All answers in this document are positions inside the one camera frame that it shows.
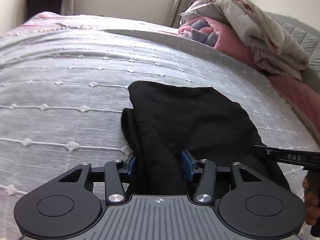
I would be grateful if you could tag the right hand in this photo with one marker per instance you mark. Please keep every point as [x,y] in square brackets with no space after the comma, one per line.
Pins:
[311,202]

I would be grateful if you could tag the pink pillow under blankets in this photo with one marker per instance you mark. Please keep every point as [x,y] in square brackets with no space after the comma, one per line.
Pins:
[229,43]

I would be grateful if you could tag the grey checked bedspread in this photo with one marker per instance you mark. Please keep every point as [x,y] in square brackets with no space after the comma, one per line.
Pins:
[64,84]

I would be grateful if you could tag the grey quilted headboard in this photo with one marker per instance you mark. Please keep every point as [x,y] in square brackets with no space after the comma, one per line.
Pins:
[308,38]

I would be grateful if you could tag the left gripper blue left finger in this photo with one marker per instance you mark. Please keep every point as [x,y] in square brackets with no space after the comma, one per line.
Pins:
[126,169]

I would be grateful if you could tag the black pants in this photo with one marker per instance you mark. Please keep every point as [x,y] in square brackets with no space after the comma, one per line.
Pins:
[166,120]

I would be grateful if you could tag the grey pink knotted cushion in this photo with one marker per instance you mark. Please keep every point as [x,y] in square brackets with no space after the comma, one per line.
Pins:
[200,31]

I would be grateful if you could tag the striped folded blanket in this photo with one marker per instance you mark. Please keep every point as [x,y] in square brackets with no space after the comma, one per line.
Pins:
[274,64]

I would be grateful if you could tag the folded grey blanket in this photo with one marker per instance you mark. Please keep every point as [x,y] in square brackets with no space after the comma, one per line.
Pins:
[253,26]

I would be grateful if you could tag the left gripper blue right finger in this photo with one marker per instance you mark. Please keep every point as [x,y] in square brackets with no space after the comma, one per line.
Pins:
[191,167]

